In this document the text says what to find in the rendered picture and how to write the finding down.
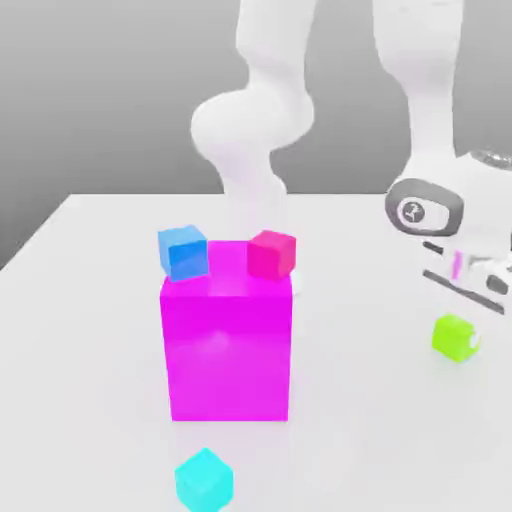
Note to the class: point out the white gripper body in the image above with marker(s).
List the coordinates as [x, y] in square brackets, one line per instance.
[460, 295]

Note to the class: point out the small green cube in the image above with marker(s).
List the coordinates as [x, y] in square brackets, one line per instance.
[452, 339]

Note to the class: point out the large magenta box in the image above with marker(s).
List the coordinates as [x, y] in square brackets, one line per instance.
[228, 344]

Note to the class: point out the small pink cube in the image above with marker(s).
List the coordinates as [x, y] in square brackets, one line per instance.
[270, 256]

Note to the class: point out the small blue cube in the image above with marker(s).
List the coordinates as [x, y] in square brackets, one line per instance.
[184, 252]

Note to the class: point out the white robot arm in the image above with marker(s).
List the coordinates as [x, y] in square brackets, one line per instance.
[256, 120]

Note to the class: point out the small cyan cube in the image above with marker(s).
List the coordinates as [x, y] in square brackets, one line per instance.
[204, 482]

